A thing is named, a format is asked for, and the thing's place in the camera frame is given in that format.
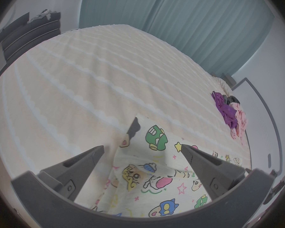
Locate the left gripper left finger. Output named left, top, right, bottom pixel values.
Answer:
left=39, top=146, right=104, bottom=201

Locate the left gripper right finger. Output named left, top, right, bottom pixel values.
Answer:
left=181, top=144, right=246, bottom=202

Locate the white printed pyjama top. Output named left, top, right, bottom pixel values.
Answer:
left=90, top=113, right=252, bottom=219

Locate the bed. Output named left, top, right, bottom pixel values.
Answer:
left=0, top=24, right=282, bottom=213

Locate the pink garment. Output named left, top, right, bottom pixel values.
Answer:
left=229, top=102, right=248, bottom=147

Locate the purple garment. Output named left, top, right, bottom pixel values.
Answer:
left=211, top=91, right=238, bottom=129

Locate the black garment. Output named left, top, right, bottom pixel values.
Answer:
left=227, top=95, right=240, bottom=105

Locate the cream pillow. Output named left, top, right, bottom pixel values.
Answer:
left=214, top=76, right=232, bottom=94

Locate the grey bedside table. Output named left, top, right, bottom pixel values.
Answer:
left=211, top=73, right=237, bottom=86

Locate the black chest of drawers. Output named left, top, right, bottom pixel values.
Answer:
left=0, top=12, right=61, bottom=80

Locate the blue-green curtain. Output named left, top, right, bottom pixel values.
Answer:
left=78, top=0, right=276, bottom=76

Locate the grey crumpled cloth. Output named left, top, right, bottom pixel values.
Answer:
left=30, top=9, right=60, bottom=22

